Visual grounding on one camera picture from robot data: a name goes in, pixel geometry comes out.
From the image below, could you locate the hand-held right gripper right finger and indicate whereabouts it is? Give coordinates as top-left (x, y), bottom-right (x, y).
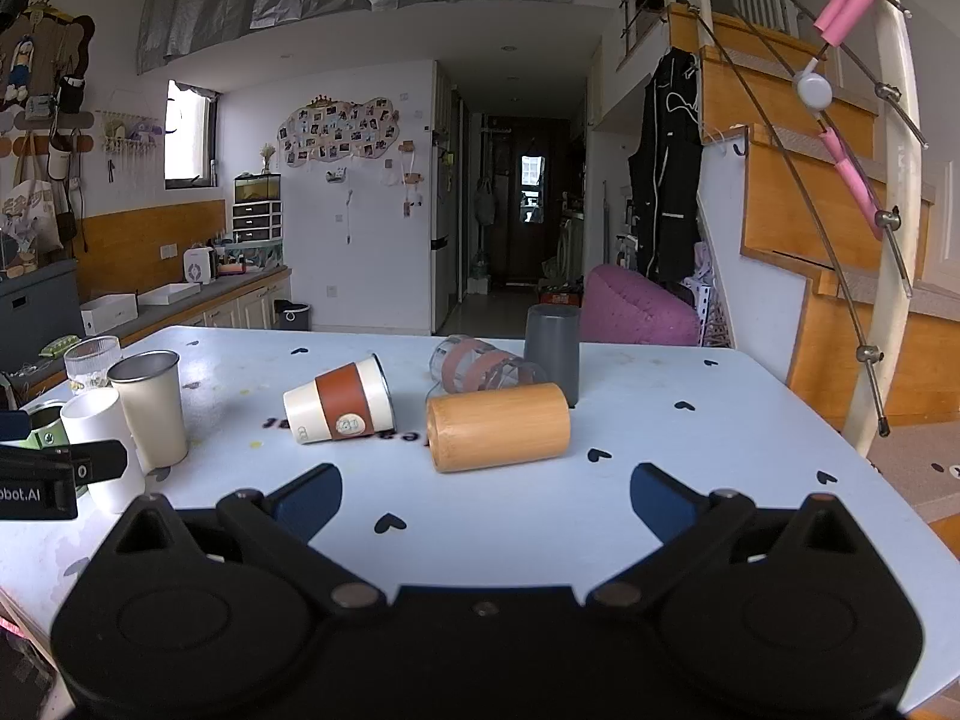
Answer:
top-left (589, 463), bottom-right (882, 611)

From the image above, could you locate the short pink foam tube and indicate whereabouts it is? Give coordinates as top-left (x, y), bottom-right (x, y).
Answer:
top-left (819, 127), bottom-right (886, 242)

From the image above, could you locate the dark hallway door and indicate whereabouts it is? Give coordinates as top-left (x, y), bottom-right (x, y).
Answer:
top-left (507, 120), bottom-right (560, 284)

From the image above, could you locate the glass cup with pink bands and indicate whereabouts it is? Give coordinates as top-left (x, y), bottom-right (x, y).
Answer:
top-left (428, 334), bottom-right (550, 395)

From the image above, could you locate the white round disc on rail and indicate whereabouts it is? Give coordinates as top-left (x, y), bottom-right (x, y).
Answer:
top-left (793, 70), bottom-right (835, 112)

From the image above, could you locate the cloud-shaped photo board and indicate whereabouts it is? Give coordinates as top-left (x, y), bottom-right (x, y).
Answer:
top-left (278, 95), bottom-right (400, 167)

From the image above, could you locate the printed tote bag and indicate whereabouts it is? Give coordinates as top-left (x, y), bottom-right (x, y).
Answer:
top-left (0, 178), bottom-right (65, 256)

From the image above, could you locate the window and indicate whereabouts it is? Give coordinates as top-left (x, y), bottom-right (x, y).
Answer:
top-left (164, 79), bottom-right (220, 191)

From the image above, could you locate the white countertop appliance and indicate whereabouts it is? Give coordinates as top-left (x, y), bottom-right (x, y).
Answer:
top-left (182, 245), bottom-right (219, 285)

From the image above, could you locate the white cup with brown sleeve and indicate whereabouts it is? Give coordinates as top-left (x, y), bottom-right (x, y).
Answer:
top-left (283, 353), bottom-right (395, 448)

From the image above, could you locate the green cup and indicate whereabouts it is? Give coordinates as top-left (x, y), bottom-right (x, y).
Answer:
top-left (27, 400), bottom-right (71, 451)

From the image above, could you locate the small drawer unit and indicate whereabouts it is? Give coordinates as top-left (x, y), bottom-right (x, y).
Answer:
top-left (232, 202), bottom-right (285, 243)

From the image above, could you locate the bamboo cup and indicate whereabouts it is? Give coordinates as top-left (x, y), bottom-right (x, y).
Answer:
top-left (425, 382), bottom-right (572, 474)

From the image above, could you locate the grey storage box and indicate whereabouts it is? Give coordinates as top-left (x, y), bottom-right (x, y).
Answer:
top-left (0, 258), bottom-right (82, 374)

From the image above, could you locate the long pink foam tube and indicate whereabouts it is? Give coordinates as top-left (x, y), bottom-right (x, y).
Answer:
top-left (813, 0), bottom-right (883, 47)

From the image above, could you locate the white flat tray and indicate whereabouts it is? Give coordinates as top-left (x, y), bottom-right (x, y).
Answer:
top-left (138, 282), bottom-right (203, 308)

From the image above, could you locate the wall coat rack with bags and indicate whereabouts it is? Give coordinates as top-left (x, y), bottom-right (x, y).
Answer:
top-left (0, 0), bottom-right (97, 188)

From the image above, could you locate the black hanging coat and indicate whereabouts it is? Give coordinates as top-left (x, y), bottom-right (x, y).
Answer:
top-left (627, 46), bottom-right (705, 284)

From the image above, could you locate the plain white cup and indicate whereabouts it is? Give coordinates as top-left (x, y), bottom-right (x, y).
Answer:
top-left (59, 388), bottom-right (149, 515)

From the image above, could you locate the ribbed clear glass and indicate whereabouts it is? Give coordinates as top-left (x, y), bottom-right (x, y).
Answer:
top-left (63, 335), bottom-right (123, 395)

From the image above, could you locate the glass fish tank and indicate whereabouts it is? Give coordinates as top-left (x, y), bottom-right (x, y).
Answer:
top-left (234, 173), bottom-right (283, 204)

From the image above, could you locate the white cardboard box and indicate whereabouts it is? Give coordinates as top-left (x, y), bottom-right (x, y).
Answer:
top-left (79, 292), bottom-right (140, 337)

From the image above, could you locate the purple beanbag chair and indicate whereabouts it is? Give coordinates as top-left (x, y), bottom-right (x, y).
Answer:
top-left (582, 264), bottom-right (703, 347)

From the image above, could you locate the cream cup with steel rim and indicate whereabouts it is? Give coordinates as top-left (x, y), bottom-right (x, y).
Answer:
top-left (106, 349), bottom-right (189, 470)

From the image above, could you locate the white kitchen counter cabinet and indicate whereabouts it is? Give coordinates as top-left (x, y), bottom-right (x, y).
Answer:
top-left (112, 264), bottom-right (293, 350)

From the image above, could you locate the cream railing post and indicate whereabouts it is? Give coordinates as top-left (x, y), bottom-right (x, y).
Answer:
top-left (838, 0), bottom-right (922, 458)

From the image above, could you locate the wooden staircase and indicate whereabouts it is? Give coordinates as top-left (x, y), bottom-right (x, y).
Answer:
top-left (666, 1), bottom-right (960, 466)

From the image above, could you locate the dark grey cup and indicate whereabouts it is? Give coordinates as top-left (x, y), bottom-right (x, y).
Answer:
top-left (523, 304), bottom-right (584, 408)

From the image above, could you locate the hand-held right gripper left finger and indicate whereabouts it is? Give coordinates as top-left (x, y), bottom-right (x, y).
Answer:
top-left (90, 463), bottom-right (387, 612)

